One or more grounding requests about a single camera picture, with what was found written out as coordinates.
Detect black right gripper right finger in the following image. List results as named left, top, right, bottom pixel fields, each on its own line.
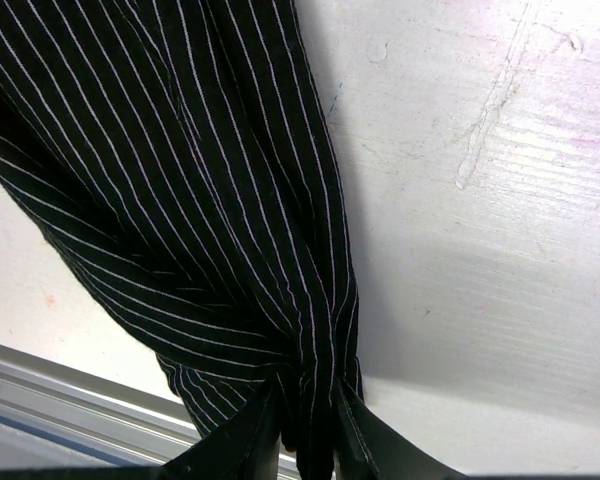
left=332, top=384, right=600, bottom=480

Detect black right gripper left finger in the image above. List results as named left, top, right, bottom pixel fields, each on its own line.
left=0, top=384, right=278, bottom=479

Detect aluminium front rail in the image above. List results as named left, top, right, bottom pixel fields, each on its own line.
left=0, top=345, right=299, bottom=479

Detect black striped underwear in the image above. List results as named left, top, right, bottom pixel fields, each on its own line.
left=0, top=1, right=362, bottom=479

